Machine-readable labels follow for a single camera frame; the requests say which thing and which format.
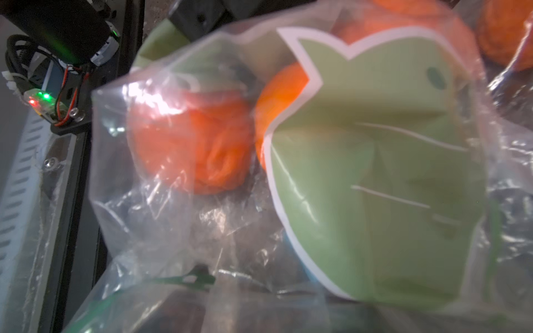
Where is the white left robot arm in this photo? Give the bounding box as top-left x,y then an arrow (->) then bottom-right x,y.
1,1 -> 316,69

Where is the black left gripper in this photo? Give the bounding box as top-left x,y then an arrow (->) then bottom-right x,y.
168,0 -> 312,42

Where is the blue-seal zip-top bag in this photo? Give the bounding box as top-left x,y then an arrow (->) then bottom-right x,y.
454,0 -> 532,130

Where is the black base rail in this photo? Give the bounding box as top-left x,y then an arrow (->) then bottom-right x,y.
0,0 -> 147,333

